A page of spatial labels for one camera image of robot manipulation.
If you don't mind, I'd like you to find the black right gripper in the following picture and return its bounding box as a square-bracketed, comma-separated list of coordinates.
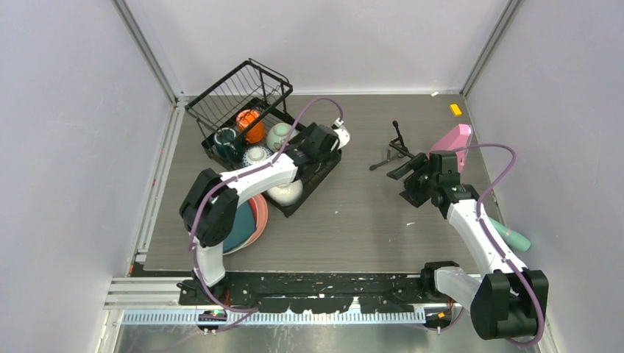
[387, 153, 439, 208]

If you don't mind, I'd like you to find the light green bowl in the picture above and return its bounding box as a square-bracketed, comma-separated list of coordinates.
[266, 122, 292, 152]

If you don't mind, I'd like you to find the white blue-rimmed bowl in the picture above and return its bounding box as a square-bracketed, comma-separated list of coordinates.
[266, 180, 303, 207]

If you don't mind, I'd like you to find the red patterned bowl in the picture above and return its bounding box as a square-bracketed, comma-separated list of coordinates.
[242, 146, 273, 167]

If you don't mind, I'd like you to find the orange mug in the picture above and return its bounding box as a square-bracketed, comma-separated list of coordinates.
[236, 109, 265, 144]

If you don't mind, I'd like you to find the dark green mug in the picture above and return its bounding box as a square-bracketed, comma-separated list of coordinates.
[213, 127, 244, 163]

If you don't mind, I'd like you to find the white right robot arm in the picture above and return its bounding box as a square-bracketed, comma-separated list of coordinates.
[387, 151, 549, 344]

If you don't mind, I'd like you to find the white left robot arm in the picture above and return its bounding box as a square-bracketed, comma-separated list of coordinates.
[179, 121, 350, 304]

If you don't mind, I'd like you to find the black mini tripod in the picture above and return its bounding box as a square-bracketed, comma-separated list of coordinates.
[369, 121, 414, 171]

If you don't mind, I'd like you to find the pink wedge object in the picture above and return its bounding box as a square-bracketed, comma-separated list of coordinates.
[428, 124, 473, 173]

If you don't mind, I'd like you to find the pink round plate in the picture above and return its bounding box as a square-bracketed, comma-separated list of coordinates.
[235, 194, 269, 251]

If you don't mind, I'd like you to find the yellow small block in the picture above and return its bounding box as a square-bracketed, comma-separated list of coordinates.
[449, 104, 463, 117]

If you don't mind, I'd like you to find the teal square plate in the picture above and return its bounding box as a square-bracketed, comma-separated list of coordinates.
[223, 202, 256, 254]

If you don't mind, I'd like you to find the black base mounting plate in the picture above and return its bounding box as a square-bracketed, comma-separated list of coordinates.
[177, 272, 448, 314]

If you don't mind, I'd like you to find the mint green microphone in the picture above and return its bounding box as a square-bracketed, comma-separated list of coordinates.
[489, 218, 531, 252]

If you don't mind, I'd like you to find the black wire dish rack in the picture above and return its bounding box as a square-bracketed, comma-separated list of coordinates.
[185, 58, 350, 217]

